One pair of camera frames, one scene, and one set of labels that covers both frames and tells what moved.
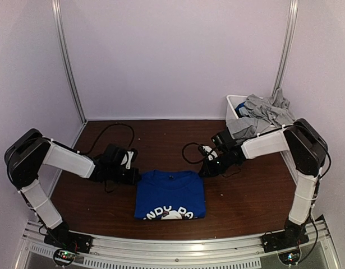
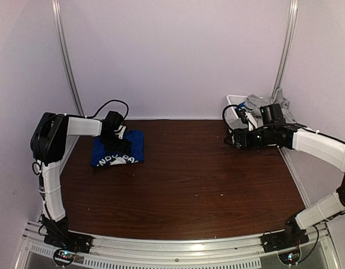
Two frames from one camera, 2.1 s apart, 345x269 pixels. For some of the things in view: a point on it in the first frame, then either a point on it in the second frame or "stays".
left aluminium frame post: x=56 y=10 stays
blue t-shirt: x=165 y=194 -> x=99 y=157
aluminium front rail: x=238 y=253 stays
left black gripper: x=131 y=180 -> x=123 y=148
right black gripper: x=210 y=172 -> x=239 y=139
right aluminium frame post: x=288 y=45 stays
